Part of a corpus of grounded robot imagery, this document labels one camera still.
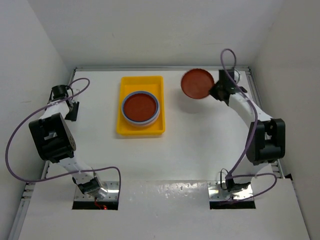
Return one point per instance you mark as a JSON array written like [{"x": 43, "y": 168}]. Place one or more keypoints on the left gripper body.
[{"x": 72, "y": 101}]

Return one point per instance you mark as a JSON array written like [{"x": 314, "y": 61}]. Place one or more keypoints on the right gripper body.
[{"x": 215, "y": 91}]

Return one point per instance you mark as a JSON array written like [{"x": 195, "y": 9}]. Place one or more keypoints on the red-brown plate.
[
  {"x": 197, "y": 83},
  {"x": 140, "y": 107}
]

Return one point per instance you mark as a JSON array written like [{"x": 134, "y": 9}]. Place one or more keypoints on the blue plate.
[{"x": 135, "y": 92}]

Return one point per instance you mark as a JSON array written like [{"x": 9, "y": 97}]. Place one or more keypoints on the cream white plate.
[{"x": 140, "y": 125}]

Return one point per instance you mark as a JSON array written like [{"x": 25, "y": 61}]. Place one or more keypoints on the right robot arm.
[{"x": 266, "y": 140}]

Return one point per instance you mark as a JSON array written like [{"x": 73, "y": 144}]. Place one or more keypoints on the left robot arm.
[{"x": 55, "y": 143}]

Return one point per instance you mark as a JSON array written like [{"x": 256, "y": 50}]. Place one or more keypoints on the yellow plastic bin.
[{"x": 152, "y": 84}]

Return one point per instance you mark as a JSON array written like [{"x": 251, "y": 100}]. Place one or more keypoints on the white front cover board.
[{"x": 150, "y": 210}]

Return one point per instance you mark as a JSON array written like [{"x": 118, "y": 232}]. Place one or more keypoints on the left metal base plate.
[{"x": 108, "y": 193}]

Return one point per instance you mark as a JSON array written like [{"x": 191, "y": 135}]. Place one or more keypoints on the metal base plate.
[
  {"x": 108, "y": 193},
  {"x": 217, "y": 192}
]

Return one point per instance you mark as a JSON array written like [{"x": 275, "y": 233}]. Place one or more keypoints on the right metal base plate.
[{"x": 217, "y": 192}]

